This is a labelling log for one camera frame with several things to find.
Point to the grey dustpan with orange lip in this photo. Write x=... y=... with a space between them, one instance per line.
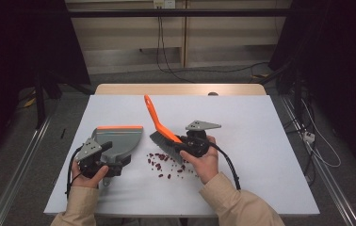
x=122 y=141

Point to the black horizontal bar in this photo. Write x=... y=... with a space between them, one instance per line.
x=166 y=12

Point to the yellow floor tape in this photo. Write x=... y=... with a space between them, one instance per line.
x=30 y=102

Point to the red beans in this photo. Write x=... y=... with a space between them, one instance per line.
x=169 y=176

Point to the white wall socket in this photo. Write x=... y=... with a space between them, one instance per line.
x=164 y=3

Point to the black metal stand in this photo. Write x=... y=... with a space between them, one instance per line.
x=297 y=94
x=39 y=103

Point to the small black floor object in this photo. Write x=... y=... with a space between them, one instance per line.
x=62 y=133

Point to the silver metal rail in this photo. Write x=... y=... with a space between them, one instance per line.
x=19 y=169
x=323 y=169

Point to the dark round table grommet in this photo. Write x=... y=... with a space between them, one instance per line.
x=213 y=93

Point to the person's right hand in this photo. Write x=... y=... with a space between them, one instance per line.
x=206 y=166

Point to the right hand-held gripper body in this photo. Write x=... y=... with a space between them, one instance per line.
x=198 y=144

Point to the person's left hand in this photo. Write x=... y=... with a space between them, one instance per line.
x=88 y=180

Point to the orange brush with grey bristles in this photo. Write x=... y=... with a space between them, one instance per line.
x=158 y=124

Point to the black curtain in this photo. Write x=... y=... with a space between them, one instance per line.
x=9 y=62
x=339 y=62

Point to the white power strip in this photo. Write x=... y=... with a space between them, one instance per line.
x=309 y=136

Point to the white board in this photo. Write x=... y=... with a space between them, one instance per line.
x=261 y=125

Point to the person's legs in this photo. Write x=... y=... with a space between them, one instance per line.
x=154 y=222

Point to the wooden table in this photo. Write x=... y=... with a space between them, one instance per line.
x=166 y=89

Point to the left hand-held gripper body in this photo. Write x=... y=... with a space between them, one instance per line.
x=88 y=150

